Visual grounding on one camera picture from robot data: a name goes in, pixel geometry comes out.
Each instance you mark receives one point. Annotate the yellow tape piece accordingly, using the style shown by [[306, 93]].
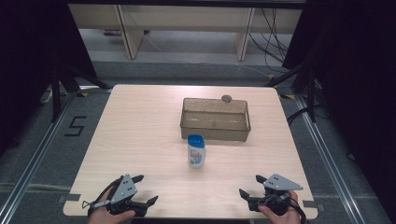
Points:
[[82, 94], [288, 96]]

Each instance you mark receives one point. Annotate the small purple object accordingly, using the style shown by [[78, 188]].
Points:
[[112, 32]]

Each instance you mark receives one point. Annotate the white bottle with blue cap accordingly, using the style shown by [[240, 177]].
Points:
[[196, 154]]

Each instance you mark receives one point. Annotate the grey tape piece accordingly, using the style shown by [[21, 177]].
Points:
[[69, 197], [313, 204]]

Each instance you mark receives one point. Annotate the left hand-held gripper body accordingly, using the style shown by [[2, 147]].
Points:
[[124, 190]]

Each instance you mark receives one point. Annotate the person's left hand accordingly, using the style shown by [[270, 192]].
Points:
[[102, 216]]

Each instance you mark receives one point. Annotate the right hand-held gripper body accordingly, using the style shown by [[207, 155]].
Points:
[[280, 184]]

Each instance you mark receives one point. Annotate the translucent brown plastic box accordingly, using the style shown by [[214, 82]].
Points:
[[214, 124]]

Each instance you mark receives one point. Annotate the grey round disc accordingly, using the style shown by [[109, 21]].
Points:
[[226, 98]]

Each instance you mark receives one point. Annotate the metal floor rail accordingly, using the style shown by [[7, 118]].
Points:
[[34, 161], [327, 161]]

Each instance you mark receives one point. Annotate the black metal stand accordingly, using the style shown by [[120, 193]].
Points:
[[310, 93], [56, 93]]

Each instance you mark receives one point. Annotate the person's right hand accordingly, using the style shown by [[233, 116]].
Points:
[[286, 218]]

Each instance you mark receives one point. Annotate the dark curtain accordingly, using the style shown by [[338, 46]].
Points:
[[358, 62], [31, 46]]

